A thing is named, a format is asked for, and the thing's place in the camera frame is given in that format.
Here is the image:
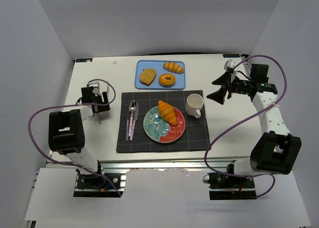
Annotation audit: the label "blue plastic tray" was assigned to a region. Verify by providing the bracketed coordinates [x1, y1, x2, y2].
[134, 60, 186, 90]

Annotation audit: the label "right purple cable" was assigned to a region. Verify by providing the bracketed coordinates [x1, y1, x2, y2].
[203, 54, 287, 198]

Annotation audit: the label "orange donut bread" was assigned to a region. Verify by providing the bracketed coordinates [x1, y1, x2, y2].
[159, 73, 175, 87]

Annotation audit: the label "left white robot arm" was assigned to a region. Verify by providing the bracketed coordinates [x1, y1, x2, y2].
[48, 82, 110, 174]

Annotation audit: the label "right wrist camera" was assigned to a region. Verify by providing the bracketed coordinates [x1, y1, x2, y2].
[224, 59, 237, 74]

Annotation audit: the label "white ceramic mug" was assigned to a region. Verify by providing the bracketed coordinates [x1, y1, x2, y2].
[186, 94, 204, 119]

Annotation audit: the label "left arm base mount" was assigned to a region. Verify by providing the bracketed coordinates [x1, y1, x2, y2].
[73, 168, 126, 198]

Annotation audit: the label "blue table sticker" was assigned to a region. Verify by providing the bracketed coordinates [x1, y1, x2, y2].
[75, 58, 93, 63]
[222, 53, 241, 58]

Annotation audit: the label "dark checked placemat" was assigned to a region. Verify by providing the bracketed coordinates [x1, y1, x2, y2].
[116, 90, 210, 153]

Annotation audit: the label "aluminium frame rail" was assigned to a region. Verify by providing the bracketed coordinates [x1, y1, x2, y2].
[45, 158, 234, 187]

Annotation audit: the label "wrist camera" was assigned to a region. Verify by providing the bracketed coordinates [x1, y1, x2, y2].
[224, 59, 237, 74]
[87, 80, 100, 96]

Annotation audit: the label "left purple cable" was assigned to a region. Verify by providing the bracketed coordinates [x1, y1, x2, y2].
[27, 78, 123, 198]

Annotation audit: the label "large striped croissant bread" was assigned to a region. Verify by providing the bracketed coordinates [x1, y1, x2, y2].
[158, 100, 177, 126]

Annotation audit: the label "brown bread slice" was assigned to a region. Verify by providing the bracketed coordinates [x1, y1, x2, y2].
[139, 68, 157, 86]

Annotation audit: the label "small striped croissant bread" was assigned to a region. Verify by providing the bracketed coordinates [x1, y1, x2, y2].
[163, 62, 184, 74]

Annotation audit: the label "right blue table sticker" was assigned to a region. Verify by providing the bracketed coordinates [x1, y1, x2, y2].
[222, 53, 241, 58]

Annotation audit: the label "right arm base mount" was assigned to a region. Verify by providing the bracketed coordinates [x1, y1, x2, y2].
[202, 173, 257, 201]

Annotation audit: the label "purple cable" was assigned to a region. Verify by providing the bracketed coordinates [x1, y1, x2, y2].
[203, 54, 287, 198]
[27, 78, 123, 198]

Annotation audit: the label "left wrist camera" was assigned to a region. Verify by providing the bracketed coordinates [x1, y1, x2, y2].
[87, 80, 100, 96]

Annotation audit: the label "metal tongs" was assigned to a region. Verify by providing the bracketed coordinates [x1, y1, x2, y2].
[97, 80, 110, 124]

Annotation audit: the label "left blue table sticker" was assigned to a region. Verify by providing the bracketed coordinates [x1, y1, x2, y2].
[75, 58, 93, 63]

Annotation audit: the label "red and teal plate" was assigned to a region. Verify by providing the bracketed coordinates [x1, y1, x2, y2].
[143, 106, 186, 144]

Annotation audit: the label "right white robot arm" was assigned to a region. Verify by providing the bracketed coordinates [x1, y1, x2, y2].
[207, 59, 302, 177]

